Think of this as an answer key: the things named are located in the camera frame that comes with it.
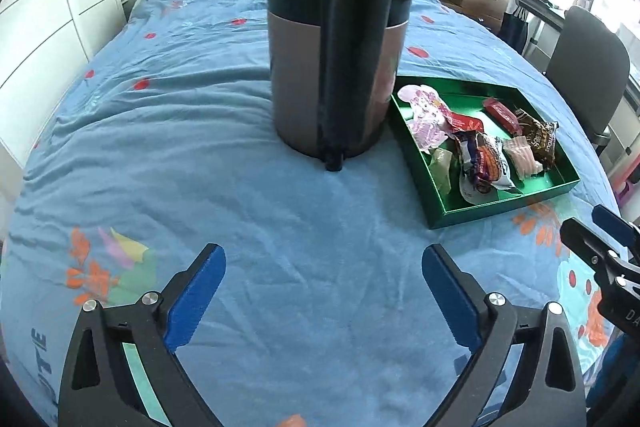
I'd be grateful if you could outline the black office chair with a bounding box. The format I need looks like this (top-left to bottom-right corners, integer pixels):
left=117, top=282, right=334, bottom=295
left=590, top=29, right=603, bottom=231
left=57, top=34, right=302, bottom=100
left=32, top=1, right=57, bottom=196
left=545, top=5, right=631, bottom=152

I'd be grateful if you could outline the pink plastic object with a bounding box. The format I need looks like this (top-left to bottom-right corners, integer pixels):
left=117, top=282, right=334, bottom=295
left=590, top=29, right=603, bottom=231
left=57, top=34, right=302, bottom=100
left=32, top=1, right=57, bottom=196
left=617, top=167, right=640, bottom=208

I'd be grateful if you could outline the glass desk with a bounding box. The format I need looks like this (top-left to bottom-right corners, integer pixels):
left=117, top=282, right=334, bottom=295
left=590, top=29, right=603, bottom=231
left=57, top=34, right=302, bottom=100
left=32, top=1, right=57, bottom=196
left=505, top=0, right=571, bottom=28

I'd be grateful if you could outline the black and grey electric kettle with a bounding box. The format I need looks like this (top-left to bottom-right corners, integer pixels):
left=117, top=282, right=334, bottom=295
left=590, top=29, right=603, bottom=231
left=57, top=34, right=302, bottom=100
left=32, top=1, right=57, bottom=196
left=264, top=0, right=423, bottom=172

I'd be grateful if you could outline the black hanging bag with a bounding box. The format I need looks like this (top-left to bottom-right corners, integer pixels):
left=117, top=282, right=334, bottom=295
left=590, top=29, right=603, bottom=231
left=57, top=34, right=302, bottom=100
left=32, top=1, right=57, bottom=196
left=500, top=7, right=531, bottom=55

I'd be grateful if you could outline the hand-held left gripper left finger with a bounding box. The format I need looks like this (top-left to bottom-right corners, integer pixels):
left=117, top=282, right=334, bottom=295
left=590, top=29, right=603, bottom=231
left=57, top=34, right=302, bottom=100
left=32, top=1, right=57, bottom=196
left=57, top=243, right=227, bottom=427

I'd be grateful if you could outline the green cardboard box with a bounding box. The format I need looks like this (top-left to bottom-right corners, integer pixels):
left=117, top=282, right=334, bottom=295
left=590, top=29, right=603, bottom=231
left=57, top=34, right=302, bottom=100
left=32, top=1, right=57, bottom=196
left=389, top=83, right=581, bottom=230

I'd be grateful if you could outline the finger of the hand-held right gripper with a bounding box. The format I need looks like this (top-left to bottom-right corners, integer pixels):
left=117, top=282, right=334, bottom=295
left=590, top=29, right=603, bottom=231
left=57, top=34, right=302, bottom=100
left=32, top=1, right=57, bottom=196
left=560, top=218, right=640, bottom=288
left=592, top=204, right=640, bottom=258

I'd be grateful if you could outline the dark red packet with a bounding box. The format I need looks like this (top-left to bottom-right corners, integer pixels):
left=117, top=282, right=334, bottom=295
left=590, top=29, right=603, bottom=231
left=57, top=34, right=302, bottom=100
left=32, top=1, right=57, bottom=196
left=482, top=98, right=526, bottom=135

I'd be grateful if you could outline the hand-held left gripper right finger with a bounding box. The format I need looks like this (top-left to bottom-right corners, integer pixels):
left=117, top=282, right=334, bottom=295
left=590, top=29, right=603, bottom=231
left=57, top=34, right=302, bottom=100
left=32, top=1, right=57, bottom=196
left=421, top=243, right=587, bottom=427

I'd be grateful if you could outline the brown chocolate packet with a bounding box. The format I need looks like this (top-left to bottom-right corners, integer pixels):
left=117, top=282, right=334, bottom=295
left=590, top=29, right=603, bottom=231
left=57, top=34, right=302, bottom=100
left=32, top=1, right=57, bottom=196
left=515, top=108, right=560, bottom=170

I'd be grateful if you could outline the printed blue blanket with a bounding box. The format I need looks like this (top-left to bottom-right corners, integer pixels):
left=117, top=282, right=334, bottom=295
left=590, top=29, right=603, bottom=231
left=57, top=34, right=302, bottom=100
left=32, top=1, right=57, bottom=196
left=0, top=0, right=626, bottom=427

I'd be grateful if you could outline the pink cartoon snack packet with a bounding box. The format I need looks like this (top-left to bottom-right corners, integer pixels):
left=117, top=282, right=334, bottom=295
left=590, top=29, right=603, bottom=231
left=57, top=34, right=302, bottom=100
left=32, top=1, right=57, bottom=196
left=397, top=84, right=453, bottom=152

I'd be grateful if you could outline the small gold candy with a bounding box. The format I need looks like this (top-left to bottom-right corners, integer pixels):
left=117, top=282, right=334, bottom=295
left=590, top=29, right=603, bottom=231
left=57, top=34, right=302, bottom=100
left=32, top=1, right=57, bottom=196
left=430, top=147, right=456, bottom=196

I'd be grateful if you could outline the pink striped candy wrapper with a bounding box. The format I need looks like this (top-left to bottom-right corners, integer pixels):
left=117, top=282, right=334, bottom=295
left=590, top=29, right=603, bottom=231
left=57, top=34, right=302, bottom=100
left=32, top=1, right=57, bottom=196
left=502, top=137, right=545, bottom=180

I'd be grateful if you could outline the white wardrobe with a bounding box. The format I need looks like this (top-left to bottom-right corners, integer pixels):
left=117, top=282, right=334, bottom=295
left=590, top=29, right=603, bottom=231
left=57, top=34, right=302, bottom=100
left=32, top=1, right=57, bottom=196
left=0, top=0, right=126, bottom=168

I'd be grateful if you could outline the silver and brown snack packet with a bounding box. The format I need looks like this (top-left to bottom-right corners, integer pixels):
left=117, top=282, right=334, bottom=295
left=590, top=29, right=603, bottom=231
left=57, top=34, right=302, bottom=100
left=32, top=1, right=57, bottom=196
left=452, top=130, right=516, bottom=190

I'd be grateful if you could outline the long red snack packet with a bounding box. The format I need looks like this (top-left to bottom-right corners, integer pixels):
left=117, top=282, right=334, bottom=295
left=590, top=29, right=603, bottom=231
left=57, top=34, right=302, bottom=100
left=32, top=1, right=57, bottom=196
left=446, top=112, right=503, bottom=206

